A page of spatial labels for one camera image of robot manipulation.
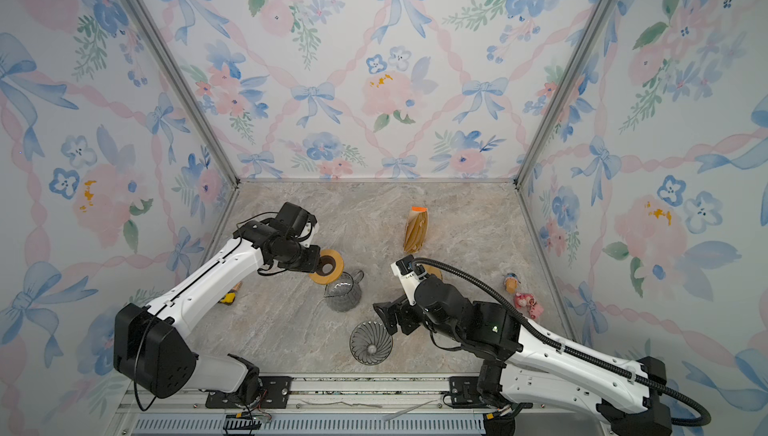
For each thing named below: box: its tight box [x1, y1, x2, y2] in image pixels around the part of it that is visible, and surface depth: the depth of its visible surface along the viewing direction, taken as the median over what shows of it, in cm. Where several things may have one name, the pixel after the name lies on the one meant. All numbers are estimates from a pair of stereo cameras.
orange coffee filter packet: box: [403, 206, 429, 253], surface depth 100 cm
